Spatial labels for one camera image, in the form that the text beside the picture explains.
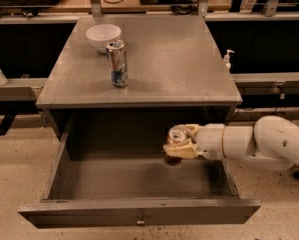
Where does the silver blue energy drink can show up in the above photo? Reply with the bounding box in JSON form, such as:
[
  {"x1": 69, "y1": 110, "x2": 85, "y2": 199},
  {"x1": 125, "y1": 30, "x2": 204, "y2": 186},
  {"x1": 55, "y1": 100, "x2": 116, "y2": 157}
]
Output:
[{"x1": 106, "y1": 40, "x2": 128, "y2": 88}]

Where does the grey wooden cabinet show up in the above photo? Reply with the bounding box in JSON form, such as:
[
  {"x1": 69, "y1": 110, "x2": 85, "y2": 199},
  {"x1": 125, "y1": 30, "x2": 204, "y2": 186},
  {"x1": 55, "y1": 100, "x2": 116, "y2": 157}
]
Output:
[{"x1": 35, "y1": 14, "x2": 243, "y2": 142}]

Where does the open grey top drawer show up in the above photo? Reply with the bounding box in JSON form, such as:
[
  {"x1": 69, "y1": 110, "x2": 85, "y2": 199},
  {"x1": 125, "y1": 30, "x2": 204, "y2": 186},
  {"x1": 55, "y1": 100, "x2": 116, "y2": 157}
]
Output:
[{"x1": 19, "y1": 123, "x2": 260, "y2": 228}]

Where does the white ceramic bowl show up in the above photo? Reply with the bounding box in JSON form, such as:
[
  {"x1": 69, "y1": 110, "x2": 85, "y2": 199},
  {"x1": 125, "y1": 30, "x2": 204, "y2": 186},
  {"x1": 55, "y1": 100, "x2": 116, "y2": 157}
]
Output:
[{"x1": 86, "y1": 24, "x2": 121, "y2": 53}]

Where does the orange soda can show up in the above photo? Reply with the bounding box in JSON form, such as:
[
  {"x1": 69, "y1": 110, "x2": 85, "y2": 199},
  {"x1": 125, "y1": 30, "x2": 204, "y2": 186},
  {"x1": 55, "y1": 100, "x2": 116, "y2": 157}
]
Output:
[{"x1": 163, "y1": 127, "x2": 188, "y2": 166}]

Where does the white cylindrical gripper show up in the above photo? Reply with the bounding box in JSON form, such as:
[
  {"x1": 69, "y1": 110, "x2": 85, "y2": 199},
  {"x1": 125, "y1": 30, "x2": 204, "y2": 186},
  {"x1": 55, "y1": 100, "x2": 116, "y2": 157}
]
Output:
[{"x1": 163, "y1": 124, "x2": 225, "y2": 160}]

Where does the small metal drawer knob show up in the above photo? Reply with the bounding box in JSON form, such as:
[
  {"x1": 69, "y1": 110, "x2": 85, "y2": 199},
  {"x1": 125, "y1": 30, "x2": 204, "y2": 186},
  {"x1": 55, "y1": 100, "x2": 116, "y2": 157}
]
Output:
[{"x1": 136, "y1": 215, "x2": 146, "y2": 226}]

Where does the white pump dispenser bottle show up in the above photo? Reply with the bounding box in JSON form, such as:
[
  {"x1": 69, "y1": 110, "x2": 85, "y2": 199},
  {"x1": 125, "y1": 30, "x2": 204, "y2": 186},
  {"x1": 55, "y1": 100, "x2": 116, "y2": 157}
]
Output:
[{"x1": 223, "y1": 49, "x2": 235, "y2": 71}]

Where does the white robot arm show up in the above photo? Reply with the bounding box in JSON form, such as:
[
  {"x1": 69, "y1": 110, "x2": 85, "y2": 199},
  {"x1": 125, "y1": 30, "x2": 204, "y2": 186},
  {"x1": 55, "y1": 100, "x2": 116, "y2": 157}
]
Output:
[{"x1": 163, "y1": 115, "x2": 299, "y2": 171}]

